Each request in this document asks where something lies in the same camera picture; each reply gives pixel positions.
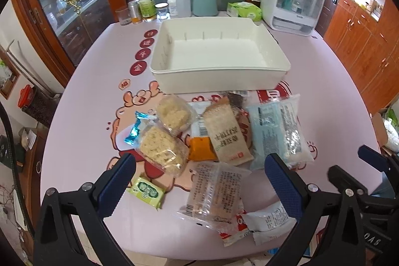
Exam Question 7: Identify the white red snack packet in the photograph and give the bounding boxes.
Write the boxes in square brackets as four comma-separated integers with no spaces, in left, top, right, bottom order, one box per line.
[218,200,296,247]

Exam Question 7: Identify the white pill bottle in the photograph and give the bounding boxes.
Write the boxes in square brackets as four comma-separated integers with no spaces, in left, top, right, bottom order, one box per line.
[167,0,178,17]

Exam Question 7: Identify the orange snack packet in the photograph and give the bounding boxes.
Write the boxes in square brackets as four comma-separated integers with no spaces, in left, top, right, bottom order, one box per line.
[188,137,218,162]

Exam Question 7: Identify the small glass jar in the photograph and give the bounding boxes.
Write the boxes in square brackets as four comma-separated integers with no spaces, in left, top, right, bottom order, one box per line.
[155,3,170,20]

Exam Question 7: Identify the green tissue pack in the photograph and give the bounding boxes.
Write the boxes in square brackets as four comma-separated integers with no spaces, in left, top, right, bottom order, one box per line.
[226,1,262,22]

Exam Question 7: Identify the metal tin can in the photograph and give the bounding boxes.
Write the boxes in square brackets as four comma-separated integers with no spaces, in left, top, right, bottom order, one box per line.
[128,0,142,24]

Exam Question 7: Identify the framed wall picture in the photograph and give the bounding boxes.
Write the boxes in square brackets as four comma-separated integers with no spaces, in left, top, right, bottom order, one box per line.
[0,47,20,99]

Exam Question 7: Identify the green label glass bottle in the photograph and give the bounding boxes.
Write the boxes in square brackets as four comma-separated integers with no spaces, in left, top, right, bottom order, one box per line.
[139,0,157,22]

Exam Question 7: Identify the white countertop sterilizer appliance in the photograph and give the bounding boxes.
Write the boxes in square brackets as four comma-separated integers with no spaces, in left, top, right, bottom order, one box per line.
[259,0,325,36]

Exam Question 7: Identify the large blue white snack bag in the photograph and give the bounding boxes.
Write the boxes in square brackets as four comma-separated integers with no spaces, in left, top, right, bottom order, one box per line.
[246,94,314,170]

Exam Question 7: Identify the clear drinking glass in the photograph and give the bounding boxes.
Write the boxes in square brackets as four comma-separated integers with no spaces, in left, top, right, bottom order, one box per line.
[115,6,132,26]

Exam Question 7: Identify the white squeeze bottle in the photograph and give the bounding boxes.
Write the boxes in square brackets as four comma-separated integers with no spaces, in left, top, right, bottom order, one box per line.
[177,0,191,17]

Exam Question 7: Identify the dark brown snack packet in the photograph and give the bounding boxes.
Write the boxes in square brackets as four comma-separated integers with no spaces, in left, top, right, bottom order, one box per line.
[226,90,249,109]

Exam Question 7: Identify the rice cracker packet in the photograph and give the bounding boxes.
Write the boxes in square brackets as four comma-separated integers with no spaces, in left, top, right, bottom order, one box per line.
[137,124,189,177]
[156,95,198,136]

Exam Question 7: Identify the clear printed biscuit packet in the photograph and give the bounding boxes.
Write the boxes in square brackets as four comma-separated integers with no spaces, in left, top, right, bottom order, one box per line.
[177,161,251,232]

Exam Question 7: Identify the teal ceramic canister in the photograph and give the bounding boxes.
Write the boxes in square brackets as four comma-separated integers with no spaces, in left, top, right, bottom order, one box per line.
[192,0,218,17]

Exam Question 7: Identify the white plastic storage bin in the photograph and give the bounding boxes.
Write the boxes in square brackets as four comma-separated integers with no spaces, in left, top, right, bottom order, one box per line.
[150,17,291,94]

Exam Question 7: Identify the small green snack packet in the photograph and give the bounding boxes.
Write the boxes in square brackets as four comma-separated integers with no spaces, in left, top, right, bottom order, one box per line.
[126,174,166,209]

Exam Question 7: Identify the white barcode snack packet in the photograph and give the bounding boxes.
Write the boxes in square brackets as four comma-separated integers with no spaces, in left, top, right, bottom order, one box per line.
[189,101,212,138]

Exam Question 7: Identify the orange wooden cabinet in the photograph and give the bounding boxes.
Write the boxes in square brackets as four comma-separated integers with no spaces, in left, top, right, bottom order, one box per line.
[323,0,398,115]

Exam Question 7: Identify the blue candy wrapper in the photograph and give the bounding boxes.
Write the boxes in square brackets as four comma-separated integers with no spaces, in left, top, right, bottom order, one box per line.
[124,111,158,148]

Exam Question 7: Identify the red item on side shelf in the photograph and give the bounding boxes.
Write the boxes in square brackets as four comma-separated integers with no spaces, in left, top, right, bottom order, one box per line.
[18,84,34,109]

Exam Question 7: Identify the beige cracker packet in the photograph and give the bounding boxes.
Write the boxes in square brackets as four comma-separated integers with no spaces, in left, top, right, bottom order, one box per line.
[202,96,254,166]

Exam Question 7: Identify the red brown snack packet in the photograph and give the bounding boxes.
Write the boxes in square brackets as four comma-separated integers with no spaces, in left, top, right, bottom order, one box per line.
[235,109,252,149]

